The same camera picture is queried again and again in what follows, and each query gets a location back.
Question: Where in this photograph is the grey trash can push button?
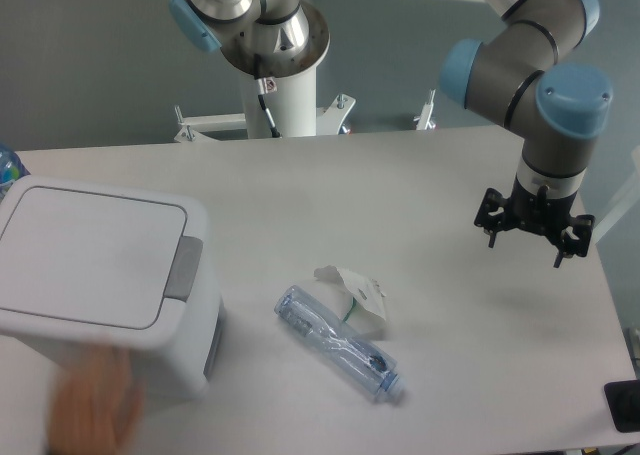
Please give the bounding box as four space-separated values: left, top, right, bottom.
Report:
163 236 203 302

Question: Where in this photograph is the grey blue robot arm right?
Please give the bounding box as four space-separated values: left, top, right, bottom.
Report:
439 0 613 266

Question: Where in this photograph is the white trash can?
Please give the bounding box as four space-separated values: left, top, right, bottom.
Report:
1 175 224 399

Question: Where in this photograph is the water bottle at left edge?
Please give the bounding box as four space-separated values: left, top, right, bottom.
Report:
0 144 29 199

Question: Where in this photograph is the blurred human hand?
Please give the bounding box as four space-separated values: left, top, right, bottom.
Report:
45 346 145 454

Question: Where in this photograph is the torn white paper carton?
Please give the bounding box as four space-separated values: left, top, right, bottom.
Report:
314 265 387 341

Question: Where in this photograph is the white stand foot right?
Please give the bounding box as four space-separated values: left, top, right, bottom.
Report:
413 89 437 131

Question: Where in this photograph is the black device at right edge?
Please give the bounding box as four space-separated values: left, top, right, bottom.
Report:
604 380 639 433

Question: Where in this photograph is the empty clear plastic bottle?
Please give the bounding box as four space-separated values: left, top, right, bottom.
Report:
274 285 406 403

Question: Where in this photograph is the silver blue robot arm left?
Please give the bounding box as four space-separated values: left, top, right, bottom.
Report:
168 0 356 139

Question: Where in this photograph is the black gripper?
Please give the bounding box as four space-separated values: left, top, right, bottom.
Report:
474 173 595 268

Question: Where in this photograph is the black cable on pedestal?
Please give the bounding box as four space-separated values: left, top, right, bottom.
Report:
251 54 283 139

